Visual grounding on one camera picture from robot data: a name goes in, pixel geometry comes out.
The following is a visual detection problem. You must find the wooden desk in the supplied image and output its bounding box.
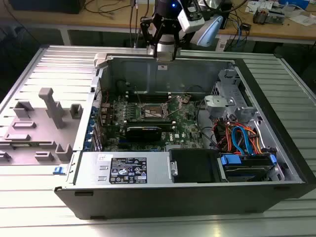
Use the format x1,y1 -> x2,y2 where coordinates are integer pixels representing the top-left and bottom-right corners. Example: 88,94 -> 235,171
0,0 -> 316,46

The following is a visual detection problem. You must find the black tower box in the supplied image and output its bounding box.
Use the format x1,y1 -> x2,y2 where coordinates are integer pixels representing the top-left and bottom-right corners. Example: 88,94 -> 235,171
218,0 -> 233,30

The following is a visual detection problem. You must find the metal socket cover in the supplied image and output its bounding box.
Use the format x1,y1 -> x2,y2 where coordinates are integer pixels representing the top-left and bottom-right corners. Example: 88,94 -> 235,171
163,95 -> 185,117

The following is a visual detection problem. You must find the white paper sheet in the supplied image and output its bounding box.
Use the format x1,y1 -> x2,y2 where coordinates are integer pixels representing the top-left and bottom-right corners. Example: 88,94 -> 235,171
288,14 -> 316,27
246,0 -> 274,13

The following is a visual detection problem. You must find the CPU socket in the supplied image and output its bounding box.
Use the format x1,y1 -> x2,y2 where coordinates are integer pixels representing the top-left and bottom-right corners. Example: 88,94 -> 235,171
139,102 -> 171,119

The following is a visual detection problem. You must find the green motherboard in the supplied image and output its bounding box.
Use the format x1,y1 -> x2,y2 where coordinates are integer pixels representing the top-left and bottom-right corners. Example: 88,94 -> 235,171
98,91 -> 213,153

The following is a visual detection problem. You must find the black graphics card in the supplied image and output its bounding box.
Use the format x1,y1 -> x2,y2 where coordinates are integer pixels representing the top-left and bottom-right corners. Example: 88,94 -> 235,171
125,125 -> 164,143

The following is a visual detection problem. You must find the silver metal drive cage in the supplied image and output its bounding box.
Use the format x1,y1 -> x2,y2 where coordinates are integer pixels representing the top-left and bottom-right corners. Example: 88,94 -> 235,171
204,68 -> 288,183

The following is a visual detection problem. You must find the grey parts rack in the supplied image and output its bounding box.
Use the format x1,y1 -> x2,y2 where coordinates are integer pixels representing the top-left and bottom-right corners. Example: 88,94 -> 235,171
0,87 -> 84,166

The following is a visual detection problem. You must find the silver metal handle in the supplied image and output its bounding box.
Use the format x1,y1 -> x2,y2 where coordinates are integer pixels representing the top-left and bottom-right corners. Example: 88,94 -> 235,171
167,159 -> 179,177

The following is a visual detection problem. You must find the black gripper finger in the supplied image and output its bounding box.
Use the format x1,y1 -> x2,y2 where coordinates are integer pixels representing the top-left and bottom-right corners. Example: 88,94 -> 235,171
172,23 -> 184,61
139,16 -> 165,59

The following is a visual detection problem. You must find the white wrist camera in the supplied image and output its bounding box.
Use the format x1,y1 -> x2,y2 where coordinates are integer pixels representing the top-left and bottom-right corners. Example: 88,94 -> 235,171
177,0 -> 206,34

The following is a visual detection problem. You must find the metal locking lever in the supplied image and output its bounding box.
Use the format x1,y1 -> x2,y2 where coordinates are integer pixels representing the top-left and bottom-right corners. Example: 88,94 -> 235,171
167,102 -> 180,117
134,85 -> 143,104

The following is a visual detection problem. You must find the silver rear port block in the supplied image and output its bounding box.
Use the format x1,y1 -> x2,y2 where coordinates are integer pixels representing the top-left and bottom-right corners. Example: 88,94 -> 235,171
99,103 -> 112,125

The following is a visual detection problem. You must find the black PC case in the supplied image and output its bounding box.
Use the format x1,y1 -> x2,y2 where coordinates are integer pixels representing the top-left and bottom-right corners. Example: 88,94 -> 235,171
53,52 -> 316,221

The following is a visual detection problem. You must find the grey electronic device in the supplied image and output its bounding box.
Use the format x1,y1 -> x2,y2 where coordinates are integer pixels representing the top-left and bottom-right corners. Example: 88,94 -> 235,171
268,8 -> 291,25

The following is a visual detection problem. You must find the silver CPU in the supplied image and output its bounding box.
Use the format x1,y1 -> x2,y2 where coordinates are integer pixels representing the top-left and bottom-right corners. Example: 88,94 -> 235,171
157,51 -> 175,62

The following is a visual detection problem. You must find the thin red wire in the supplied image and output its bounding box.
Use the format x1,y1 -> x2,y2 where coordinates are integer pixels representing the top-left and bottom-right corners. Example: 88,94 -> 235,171
101,90 -> 110,107

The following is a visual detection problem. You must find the beige case latch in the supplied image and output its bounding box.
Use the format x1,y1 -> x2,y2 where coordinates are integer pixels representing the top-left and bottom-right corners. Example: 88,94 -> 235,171
93,52 -> 111,69

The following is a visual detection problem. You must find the grey metal bracket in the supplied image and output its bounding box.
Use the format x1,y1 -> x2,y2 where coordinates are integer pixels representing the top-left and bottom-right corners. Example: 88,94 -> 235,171
203,95 -> 227,119

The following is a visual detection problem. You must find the orange wire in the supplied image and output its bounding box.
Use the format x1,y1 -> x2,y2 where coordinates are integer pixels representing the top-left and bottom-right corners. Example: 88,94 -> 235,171
226,122 -> 265,156

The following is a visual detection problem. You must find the hard disk in blue carrier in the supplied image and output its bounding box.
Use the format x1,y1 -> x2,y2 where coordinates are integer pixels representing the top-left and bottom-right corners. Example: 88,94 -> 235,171
220,153 -> 278,170

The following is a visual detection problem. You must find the black wire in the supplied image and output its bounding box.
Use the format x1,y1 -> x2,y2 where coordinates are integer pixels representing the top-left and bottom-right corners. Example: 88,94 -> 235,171
196,102 -> 218,150

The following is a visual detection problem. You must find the black box on desk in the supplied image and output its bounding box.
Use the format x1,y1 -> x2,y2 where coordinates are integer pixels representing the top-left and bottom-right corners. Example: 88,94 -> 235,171
9,0 -> 86,15

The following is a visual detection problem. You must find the silver power supply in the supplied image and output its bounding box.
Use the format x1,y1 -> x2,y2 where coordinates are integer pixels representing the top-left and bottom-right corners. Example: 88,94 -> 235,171
73,151 -> 171,186

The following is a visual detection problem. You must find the blue wire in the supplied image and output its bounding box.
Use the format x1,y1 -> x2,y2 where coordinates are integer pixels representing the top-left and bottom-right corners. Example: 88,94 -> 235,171
231,125 -> 253,156

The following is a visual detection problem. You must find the copper coil part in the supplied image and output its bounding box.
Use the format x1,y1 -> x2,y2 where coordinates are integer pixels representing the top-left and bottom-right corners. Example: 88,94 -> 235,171
253,6 -> 270,25

